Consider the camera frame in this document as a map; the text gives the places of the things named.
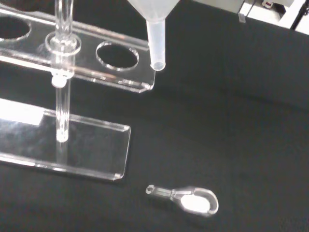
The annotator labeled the clear acrylic funnel stand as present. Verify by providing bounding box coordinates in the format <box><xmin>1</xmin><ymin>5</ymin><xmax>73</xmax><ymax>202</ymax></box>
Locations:
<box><xmin>0</xmin><ymin>0</ymin><xmax>156</xmax><ymax>182</ymax></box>

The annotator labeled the clear glass weighing funnel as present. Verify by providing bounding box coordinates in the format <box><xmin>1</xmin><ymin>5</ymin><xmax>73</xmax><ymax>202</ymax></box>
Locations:
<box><xmin>145</xmin><ymin>184</ymin><xmax>219</xmax><ymax>218</ymax></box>

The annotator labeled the black bench cloth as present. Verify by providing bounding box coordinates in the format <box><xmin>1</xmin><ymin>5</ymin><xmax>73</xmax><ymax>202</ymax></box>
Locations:
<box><xmin>0</xmin><ymin>0</ymin><xmax>309</xmax><ymax>232</ymax></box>

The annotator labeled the pale board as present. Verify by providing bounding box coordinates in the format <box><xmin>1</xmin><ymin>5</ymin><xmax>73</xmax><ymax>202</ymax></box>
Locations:
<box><xmin>238</xmin><ymin>0</ymin><xmax>309</xmax><ymax>32</ymax></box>

